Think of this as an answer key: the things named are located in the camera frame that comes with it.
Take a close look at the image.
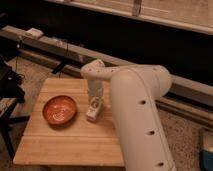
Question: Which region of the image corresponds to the long grey floor rail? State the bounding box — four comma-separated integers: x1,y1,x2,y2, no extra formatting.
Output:
0,25,213,108

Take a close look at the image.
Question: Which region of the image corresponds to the wooden table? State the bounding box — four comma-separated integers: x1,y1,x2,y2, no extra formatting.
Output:
13,78,123,167

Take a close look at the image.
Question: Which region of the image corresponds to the orange ceramic bowl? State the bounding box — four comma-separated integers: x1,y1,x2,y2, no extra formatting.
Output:
42,95,77,125

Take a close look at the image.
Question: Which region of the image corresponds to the blue and white container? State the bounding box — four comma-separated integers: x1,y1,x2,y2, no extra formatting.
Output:
199,129,213,171

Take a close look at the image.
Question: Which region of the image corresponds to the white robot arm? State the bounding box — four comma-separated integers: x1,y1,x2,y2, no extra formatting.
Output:
81,60,176,171

